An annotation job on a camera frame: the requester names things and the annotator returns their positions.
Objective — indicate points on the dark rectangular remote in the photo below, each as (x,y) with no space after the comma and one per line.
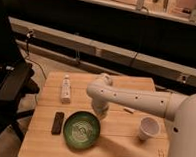
(58,123)

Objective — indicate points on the green ceramic bowl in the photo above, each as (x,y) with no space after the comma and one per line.
(81,130)

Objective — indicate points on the black office chair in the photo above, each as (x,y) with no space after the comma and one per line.
(15,79)

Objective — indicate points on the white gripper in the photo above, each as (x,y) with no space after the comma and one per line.
(100,108)

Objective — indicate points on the white tube bottle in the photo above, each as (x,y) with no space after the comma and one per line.
(66,90)

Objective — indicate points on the white paper cup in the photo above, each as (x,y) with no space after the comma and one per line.
(148,128)

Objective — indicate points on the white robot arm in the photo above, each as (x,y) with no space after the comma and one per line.
(180,109)

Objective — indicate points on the small white stick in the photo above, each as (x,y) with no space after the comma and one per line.
(130,110)

